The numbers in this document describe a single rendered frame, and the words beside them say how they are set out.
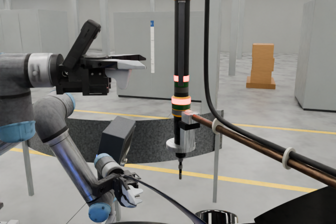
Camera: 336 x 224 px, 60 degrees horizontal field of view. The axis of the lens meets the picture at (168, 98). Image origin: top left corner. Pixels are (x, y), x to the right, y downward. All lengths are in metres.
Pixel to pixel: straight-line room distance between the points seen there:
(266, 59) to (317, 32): 2.39
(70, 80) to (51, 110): 0.40
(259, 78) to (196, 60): 2.62
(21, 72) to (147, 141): 1.99
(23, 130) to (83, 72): 0.19
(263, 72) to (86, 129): 6.68
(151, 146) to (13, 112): 1.98
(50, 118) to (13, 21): 9.96
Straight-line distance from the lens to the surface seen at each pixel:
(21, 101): 0.70
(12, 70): 0.67
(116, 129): 1.44
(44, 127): 1.05
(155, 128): 2.53
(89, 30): 0.64
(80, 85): 0.66
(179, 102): 0.65
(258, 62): 8.60
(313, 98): 6.72
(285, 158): 0.46
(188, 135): 0.66
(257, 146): 0.50
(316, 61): 6.59
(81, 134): 2.67
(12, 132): 0.71
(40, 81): 0.66
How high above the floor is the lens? 1.73
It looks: 14 degrees down
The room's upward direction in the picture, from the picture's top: straight up
